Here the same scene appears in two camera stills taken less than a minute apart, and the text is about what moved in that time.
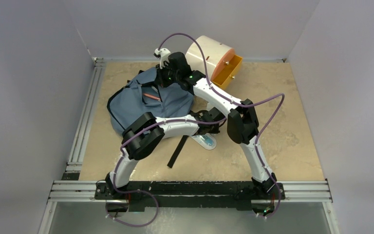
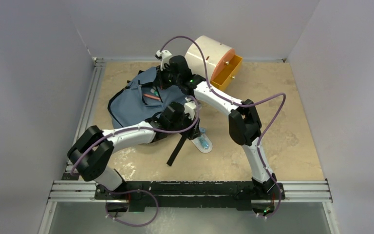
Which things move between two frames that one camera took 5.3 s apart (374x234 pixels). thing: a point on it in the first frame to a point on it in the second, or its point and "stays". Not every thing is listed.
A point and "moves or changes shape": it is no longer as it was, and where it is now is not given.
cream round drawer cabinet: x=216 y=52 stays
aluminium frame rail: x=74 y=191 stays
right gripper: x=160 y=79 stays
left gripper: x=215 y=130 to x=192 y=133
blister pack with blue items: x=207 y=141 moves or changes shape
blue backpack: x=143 y=94 stays
